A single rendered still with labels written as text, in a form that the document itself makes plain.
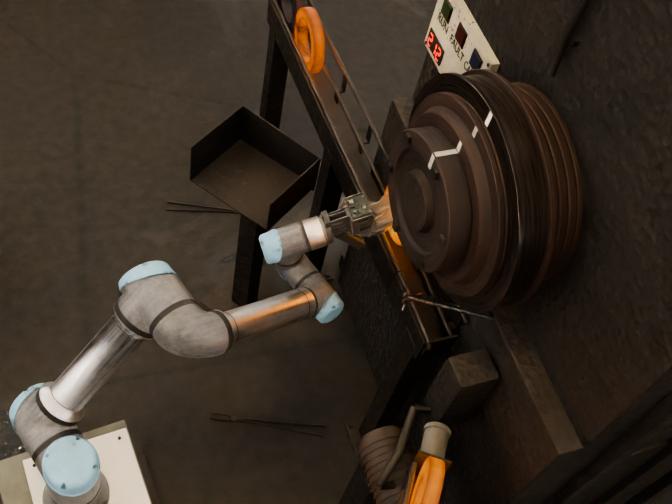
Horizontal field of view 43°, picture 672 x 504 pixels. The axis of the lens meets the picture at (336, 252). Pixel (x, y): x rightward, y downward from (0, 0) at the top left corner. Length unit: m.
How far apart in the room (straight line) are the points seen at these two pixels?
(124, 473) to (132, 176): 1.21
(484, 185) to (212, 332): 0.64
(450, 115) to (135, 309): 0.76
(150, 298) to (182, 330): 0.10
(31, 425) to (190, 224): 1.13
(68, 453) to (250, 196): 0.79
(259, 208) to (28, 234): 0.97
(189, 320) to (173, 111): 1.59
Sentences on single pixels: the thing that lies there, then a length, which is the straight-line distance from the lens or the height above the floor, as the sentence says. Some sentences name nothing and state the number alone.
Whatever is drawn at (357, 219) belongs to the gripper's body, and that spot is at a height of 0.83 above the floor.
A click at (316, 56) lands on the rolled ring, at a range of 2.45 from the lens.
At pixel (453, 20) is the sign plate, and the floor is 1.20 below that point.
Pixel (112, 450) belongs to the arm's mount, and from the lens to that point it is 2.20.
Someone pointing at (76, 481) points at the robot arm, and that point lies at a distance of 1.94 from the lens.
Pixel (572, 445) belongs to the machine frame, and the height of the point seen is 0.87.
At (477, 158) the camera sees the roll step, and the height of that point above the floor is 1.28.
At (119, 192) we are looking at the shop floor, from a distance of 2.99.
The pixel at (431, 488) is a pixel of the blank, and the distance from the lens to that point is 1.73.
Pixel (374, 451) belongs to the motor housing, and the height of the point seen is 0.52.
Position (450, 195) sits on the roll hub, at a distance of 1.51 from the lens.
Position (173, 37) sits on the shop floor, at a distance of 3.51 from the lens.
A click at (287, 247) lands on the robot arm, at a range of 1.96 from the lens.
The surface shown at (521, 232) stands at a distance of 1.48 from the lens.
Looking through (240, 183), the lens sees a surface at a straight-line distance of 2.26.
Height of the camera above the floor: 2.37
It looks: 55 degrees down
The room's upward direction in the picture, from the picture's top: 16 degrees clockwise
